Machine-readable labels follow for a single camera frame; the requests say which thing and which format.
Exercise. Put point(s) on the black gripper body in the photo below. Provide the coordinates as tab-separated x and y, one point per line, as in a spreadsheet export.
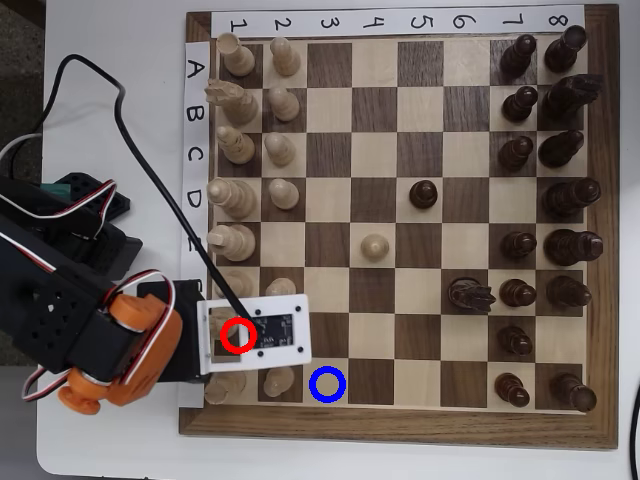
186	350

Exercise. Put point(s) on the black and orange robot arm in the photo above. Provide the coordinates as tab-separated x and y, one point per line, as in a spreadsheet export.
50	310

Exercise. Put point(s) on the light wooden bishop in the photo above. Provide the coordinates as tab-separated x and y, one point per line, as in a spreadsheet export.
237	282
239	147

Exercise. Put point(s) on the light wooden rook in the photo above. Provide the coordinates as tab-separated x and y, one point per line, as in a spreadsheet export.
222	389
240	60

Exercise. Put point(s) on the light wooden king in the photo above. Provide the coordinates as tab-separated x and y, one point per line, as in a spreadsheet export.
235	242

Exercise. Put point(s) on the light wooden pawn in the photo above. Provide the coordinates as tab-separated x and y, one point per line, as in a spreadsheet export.
280	150
375	246
285	106
286	59
280	287
284	194
277	382

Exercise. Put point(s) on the light wooden queen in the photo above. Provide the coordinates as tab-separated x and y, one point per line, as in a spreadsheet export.
237	200

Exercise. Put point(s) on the teal green board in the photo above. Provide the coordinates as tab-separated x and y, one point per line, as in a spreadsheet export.
55	189

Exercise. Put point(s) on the white letter label strip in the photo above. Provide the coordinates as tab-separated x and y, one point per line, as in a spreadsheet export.
197	100

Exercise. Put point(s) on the light wooden knight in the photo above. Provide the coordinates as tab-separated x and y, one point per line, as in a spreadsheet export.
240	105

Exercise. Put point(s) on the dark wooden pawn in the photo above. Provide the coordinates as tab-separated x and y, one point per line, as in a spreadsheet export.
514	341
517	245
511	390
514	153
517	105
516	292
423	194
515	57

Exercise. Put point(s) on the dark wooden knight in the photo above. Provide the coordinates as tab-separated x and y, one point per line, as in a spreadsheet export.
567	97
467	295

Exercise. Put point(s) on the wooden chess board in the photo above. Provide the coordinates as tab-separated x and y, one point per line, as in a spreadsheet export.
500	430

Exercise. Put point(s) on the white number label strip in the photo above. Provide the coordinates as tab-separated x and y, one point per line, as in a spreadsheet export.
300	22

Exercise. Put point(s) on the dark wooden bishop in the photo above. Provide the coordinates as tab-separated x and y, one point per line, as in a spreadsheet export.
560	149
565	291

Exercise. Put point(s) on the dark wooden rook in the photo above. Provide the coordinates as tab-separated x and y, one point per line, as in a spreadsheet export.
572	392
562	52

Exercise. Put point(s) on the dark wooden king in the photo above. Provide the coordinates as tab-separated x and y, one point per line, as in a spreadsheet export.
570	247

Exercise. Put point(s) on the dark wooden queen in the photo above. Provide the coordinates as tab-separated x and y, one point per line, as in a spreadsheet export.
567	197

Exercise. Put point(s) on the white camera mount with board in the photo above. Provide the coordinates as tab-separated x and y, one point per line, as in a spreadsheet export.
301	327

